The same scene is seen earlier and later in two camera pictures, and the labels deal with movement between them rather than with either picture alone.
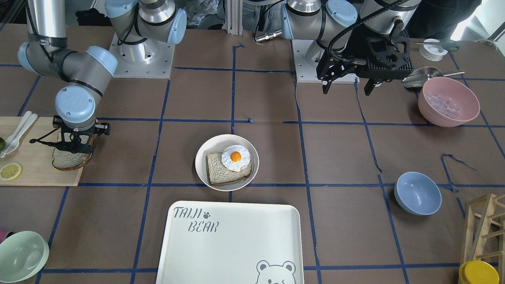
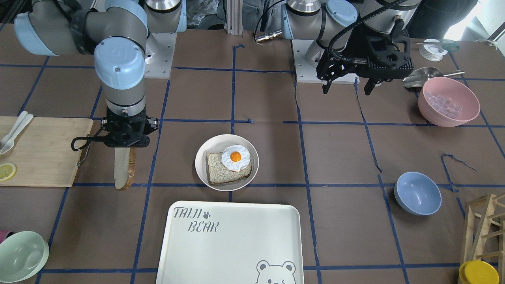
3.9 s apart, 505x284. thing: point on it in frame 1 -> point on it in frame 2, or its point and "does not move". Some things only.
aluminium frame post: (234, 23) does not move
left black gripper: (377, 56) does not move
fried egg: (236, 158) does not move
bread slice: (65, 161) -> (124, 167)
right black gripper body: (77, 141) -> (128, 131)
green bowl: (23, 255) does not move
